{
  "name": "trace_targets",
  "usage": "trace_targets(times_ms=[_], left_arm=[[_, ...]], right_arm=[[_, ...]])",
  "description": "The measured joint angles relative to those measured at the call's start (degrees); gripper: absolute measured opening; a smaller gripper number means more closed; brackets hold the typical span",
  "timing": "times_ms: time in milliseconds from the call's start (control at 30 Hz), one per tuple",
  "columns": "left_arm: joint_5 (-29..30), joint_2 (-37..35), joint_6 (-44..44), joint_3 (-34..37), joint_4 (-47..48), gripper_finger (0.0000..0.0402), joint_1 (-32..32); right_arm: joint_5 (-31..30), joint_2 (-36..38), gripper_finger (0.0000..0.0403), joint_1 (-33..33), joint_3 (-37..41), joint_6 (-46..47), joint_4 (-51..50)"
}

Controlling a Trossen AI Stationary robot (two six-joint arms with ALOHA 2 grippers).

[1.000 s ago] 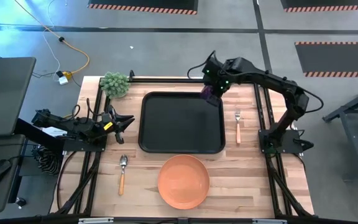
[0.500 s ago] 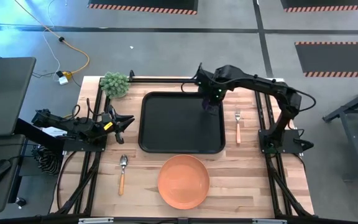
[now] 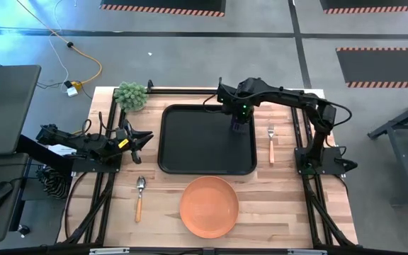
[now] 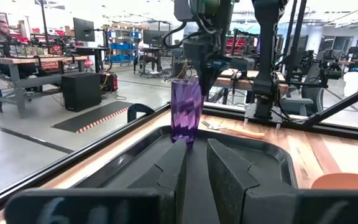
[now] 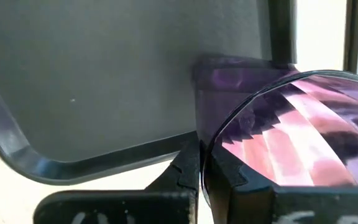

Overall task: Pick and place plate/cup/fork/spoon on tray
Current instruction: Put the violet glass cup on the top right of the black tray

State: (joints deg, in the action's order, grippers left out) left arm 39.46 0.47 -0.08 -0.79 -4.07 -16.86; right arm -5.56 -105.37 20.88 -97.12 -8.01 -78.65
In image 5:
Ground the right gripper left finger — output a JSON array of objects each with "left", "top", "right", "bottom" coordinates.
[{"left": 32, "top": 139, "right": 201, "bottom": 224}]

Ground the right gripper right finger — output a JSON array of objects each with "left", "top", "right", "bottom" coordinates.
[{"left": 200, "top": 141, "right": 358, "bottom": 224}]

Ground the purple faceted plastic cup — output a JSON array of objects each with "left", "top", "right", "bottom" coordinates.
[{"left": 193, "top": 55, "right": 358, "bottom": 208}]

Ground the black plastic serving tray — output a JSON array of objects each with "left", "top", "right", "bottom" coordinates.
[{"left": 0, "top": 0, "right": 273, "bottom": 187}]

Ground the dark window frame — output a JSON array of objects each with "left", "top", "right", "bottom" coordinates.
[{"left": 267, "top": 0, "right": 358, "bottom": 75}]

